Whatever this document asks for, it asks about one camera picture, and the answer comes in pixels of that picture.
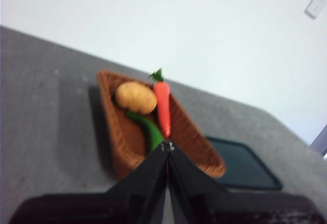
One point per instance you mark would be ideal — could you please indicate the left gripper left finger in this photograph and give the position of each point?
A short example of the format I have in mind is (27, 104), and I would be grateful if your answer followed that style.
(132, 203)

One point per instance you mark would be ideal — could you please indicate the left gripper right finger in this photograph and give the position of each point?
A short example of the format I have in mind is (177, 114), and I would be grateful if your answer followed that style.
(204, 203)

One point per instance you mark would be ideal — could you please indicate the green pepper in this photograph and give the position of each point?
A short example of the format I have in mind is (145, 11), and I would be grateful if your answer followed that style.
(152, 132)

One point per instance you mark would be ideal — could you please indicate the black flat tray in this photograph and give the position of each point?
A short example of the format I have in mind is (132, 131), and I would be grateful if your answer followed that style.
(240, 167)

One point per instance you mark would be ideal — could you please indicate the brown wicker basket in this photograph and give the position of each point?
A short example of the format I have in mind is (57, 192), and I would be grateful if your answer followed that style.
(127, 137)

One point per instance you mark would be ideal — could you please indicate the orange carrot with green leaves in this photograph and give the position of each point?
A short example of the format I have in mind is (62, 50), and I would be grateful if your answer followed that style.
(163, 106)

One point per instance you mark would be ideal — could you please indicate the yellow-brown potato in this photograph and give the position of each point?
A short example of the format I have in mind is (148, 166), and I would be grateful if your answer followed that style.
(135, 97)

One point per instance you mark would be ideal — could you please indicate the white wall socket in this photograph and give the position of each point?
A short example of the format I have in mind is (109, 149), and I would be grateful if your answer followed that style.
(314, 4)

